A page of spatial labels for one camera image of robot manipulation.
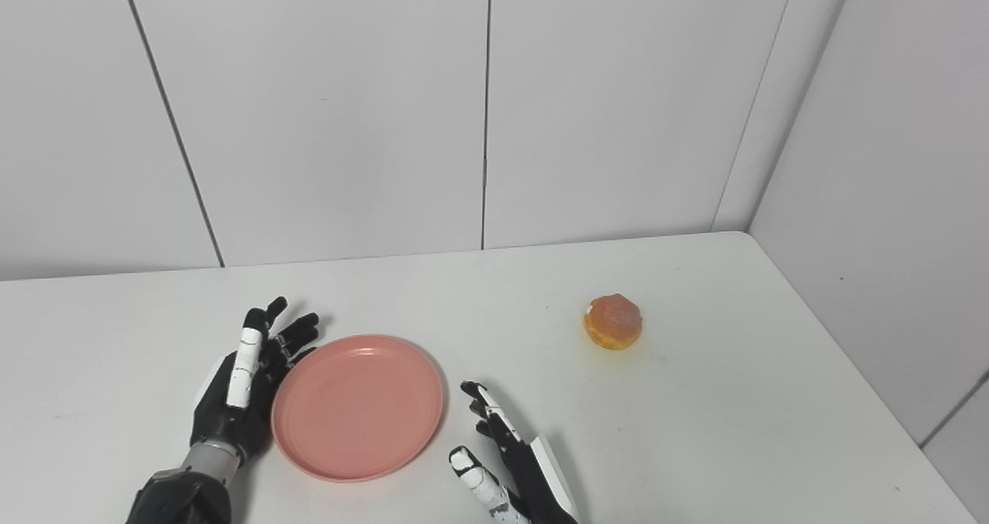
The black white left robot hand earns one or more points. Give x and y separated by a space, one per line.
224 423

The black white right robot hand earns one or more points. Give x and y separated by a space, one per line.
533 485

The pink round plate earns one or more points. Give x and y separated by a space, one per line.
357 408

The orange cream puff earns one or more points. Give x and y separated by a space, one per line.
613 321

